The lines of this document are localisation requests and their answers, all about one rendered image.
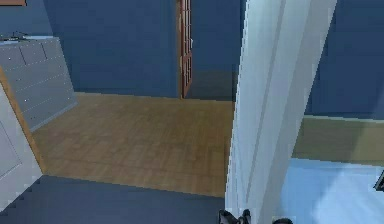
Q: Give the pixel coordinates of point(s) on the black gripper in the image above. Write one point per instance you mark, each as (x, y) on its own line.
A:
(233, 218)

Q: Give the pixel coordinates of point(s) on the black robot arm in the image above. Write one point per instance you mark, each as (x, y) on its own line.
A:
(282, 221)

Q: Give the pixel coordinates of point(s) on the white panelled room door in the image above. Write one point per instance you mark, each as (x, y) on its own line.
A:
(266, 110)

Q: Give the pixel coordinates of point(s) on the brown glazed room door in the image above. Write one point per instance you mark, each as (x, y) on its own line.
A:
(186, 50)

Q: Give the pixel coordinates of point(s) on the grey chest of drawers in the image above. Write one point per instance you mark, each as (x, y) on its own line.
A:
(40, 80)

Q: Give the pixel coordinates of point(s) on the brown framed wall picture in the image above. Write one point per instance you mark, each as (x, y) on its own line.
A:
(11, 2)

